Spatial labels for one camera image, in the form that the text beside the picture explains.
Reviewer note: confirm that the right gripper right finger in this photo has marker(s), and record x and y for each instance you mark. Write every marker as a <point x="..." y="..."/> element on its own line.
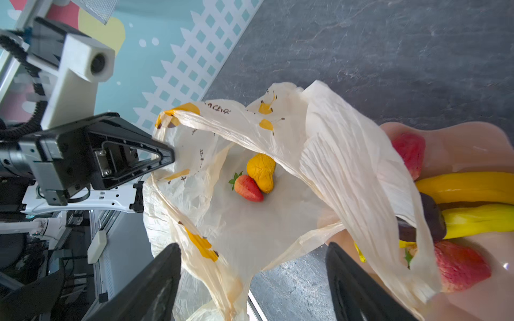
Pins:
<point x="355" y="294"/>

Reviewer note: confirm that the banana print plastic bag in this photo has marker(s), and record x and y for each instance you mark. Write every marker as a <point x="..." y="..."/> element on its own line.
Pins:
<point x="335" y="170"/>

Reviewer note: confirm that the small yellow-green banana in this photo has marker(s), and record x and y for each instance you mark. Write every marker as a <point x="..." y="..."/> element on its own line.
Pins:
<point x="469" y="221"/>

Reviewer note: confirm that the pink wavy fruit plate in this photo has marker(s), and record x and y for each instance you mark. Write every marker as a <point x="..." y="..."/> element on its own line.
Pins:
<point x="468" y="170"/>

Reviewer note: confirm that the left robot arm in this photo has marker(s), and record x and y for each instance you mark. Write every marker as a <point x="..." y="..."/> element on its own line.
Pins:
<point x="124" y="198"/>

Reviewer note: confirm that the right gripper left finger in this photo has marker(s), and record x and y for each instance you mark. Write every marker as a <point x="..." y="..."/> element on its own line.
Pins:
<point x="151" y="294"/>

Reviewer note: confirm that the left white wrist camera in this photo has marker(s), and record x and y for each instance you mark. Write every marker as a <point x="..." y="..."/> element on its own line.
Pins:
<point x="77" y="62"/>

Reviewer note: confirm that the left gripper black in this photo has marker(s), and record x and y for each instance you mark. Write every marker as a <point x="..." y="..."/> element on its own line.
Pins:
<point x="118" y="152"/>

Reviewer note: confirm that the red oblong fruit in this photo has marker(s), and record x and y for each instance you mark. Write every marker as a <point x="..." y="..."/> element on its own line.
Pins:
<point x="411" y="148"/>

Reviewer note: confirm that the red peach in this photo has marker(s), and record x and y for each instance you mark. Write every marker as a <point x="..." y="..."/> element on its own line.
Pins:
<point x="460" y="267"/>

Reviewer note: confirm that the large yellow banana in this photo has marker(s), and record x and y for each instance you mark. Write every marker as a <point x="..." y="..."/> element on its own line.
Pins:
<point x="492" y="187"/>

